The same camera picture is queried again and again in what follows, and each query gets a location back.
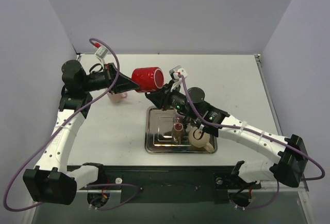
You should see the pink faceted ceramic mug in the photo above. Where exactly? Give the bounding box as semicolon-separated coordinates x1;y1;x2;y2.
107;92;128;104

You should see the red ceramic mug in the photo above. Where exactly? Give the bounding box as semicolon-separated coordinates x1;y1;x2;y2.
131;67;164;93

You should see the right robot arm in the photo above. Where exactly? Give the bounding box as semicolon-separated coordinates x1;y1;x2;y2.
145;84;308;188

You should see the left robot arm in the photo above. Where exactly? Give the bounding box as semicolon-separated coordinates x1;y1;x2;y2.
23;60;139;205

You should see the cream ceramic mug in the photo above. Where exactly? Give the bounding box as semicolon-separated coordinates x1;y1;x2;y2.
188;127;215;153

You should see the small dark brown cup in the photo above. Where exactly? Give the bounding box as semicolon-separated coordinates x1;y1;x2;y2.
172;123;185;143

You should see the stainless steel tray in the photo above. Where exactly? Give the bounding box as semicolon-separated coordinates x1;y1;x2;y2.
144;107;208;154

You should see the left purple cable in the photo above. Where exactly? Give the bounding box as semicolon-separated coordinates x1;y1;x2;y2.
4;38;142;212

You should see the purple cable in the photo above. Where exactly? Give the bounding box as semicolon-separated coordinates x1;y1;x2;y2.
4;38;142;212
177;74;325;212

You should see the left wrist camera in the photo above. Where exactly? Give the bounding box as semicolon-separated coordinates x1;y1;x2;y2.
94;46;109;65

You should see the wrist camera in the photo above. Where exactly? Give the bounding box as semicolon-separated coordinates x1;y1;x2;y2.
169;65;188;92
94;46;109;65

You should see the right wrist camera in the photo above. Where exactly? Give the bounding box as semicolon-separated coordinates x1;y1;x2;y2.
169;65;188;92

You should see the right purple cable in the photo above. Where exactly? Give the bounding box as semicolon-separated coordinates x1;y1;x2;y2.
177;74;325;212

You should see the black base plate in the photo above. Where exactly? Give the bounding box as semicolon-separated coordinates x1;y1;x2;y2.
87;166;261;208

